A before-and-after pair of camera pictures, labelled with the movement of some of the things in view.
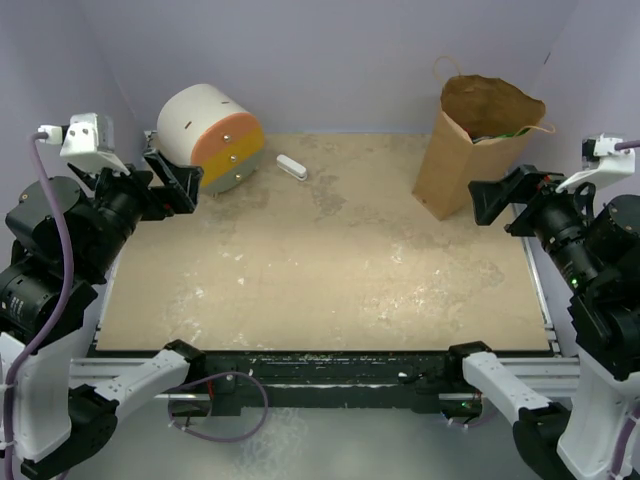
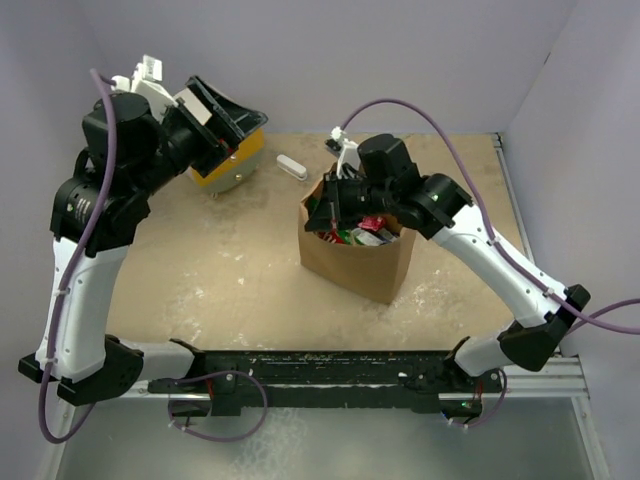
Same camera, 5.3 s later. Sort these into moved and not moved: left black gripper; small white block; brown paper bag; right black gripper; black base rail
Moved: right black gripper; left black gripper; brown paper bag
Not moved: small white block; black base rail
